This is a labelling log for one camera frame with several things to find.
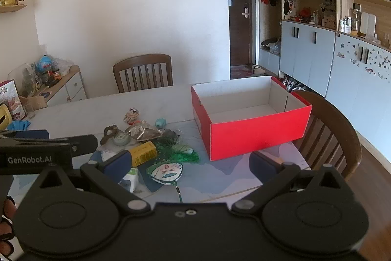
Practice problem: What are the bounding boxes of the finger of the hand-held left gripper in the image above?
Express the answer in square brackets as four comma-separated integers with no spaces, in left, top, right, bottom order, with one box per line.
[0,130,50,140]
[70,134,98,158]

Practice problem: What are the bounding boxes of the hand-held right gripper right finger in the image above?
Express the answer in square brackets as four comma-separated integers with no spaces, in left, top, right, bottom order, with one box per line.
[231,151,347,216]

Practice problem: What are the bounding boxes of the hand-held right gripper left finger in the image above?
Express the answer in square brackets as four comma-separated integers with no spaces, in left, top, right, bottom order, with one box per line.
[37,150,153,218]

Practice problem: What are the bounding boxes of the white green packet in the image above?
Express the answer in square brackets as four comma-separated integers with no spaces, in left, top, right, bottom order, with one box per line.
[118,168,139,193]

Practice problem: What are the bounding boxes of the brown braided rope ornament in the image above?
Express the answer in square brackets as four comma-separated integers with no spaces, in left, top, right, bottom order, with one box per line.
[102,125,119,145]

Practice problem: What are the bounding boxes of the yellow carton box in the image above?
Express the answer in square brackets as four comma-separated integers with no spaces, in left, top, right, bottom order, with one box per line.
[128,140,158,167]

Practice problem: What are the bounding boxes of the red cardboard box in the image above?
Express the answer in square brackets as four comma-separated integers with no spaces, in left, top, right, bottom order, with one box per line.
[191,75,313,161]

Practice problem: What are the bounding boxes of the green tassel ornament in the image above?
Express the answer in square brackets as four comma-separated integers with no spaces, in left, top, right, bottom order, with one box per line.
[151,130,200,164]

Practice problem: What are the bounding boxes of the person's left hand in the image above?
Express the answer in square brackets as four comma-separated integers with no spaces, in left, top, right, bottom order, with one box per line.
[0,195,16,259]

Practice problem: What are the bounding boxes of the crumpled white wrapper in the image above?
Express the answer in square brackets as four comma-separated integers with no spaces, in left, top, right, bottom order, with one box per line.
[88,149,123,164]

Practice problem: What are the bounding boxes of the blue cloth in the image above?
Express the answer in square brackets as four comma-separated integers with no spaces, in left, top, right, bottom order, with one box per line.
[6,120,32,131]

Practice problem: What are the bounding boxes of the yellow plastic item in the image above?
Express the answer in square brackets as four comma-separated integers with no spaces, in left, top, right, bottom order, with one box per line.
[0,104,13,131]

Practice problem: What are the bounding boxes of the small wooden seat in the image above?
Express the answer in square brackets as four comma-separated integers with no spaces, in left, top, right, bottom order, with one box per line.
[18,94,49,111]

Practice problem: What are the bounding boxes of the printed table mat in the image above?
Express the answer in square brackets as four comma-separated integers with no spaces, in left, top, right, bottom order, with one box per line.
[88,122,312,205]

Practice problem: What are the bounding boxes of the red white package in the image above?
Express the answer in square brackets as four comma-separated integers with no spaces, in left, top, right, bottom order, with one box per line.
[0,80,27,122]

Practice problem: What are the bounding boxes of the silver foil bag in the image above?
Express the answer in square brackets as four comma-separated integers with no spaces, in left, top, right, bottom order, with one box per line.
[125,123,162,142]

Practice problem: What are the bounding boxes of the small striped toy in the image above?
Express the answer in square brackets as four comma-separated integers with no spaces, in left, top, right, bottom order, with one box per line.
[123,107,141,126]

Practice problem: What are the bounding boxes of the white wooden sideboard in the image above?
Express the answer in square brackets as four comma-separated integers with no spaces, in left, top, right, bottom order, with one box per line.
[18,65,88,110]

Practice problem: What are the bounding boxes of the clear plastic bag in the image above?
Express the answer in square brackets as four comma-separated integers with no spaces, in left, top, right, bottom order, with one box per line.
[52,57,74,76]

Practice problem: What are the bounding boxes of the white sneaker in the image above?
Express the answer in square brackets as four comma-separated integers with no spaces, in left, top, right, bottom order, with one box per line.
[281,78,306,92]

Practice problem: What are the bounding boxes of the wooden slat-back chair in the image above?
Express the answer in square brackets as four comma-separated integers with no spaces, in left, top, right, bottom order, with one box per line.
[112,54,174,93]
[290,90,363,182]

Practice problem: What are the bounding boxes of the patterned door rug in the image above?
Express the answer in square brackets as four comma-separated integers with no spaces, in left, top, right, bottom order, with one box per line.
[230,65,266,80]

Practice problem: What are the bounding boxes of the grey plastic bag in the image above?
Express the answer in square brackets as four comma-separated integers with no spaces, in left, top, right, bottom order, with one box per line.
[260,38,282,54]

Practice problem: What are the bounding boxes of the white plastic containers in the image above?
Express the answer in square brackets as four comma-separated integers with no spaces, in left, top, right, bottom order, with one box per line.
[360,12,377,37]

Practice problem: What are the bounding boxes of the wooden wall shelf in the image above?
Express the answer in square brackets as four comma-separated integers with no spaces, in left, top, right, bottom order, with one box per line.
[0,4,28,14]

